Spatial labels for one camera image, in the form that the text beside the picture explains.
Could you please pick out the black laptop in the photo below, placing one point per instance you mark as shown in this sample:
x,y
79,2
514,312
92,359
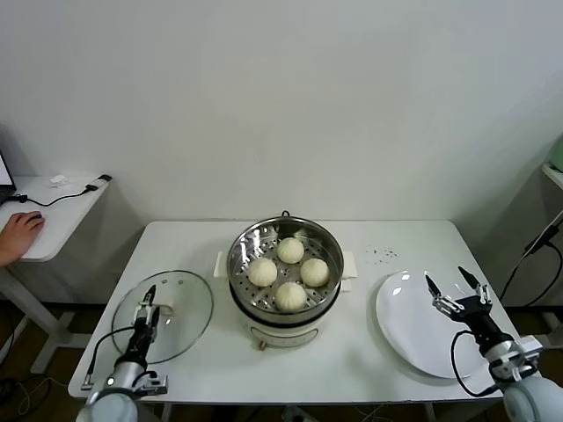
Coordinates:
x,y
4,193

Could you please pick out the pale green object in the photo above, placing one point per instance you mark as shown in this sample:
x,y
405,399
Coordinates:
x,y
558,156

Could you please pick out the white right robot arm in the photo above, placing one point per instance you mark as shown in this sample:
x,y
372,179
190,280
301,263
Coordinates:
x,y
528,400

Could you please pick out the white electric cooker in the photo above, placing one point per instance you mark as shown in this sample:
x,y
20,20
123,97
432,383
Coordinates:
x,y
281,332

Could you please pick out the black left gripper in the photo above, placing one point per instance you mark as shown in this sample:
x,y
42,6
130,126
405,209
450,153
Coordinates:
x,y
141,340

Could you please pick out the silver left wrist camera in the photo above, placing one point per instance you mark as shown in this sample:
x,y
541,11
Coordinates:
x,y
154,383

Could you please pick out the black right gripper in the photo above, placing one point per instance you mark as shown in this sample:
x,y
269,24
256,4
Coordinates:
x,y
477,312

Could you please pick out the white side table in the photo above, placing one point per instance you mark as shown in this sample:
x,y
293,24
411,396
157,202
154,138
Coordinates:
x,y
66,220

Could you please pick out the white steamed baozi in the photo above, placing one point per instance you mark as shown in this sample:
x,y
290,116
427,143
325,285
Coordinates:
x,y
290,296
263,272
314,272
290,250

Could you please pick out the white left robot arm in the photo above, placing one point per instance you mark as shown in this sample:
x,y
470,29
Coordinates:
x,y
107,404

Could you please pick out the scattered black crumbs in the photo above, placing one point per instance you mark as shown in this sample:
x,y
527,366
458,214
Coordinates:
x,y
389,252

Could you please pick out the person's bare hand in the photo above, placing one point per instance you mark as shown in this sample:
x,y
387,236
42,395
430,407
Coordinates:
x,y
17,237

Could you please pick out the perforated steel steamer basket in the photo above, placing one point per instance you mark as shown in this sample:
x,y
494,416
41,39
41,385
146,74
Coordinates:
x,y
239,264

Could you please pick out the white oval plate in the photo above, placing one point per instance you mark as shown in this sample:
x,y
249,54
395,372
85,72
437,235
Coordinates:
x,y
409,325

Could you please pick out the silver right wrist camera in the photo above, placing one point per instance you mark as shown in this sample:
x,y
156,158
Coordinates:
x,y
530,345

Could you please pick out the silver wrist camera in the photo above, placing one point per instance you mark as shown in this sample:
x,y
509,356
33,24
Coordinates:
x,y
154,383
530,345

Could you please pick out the crumpled white tissue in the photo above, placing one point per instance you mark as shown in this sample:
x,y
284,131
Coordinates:
x,y
58,180

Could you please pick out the dark computer mouse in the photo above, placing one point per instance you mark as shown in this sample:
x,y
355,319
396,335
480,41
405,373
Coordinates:
x,y
37,216

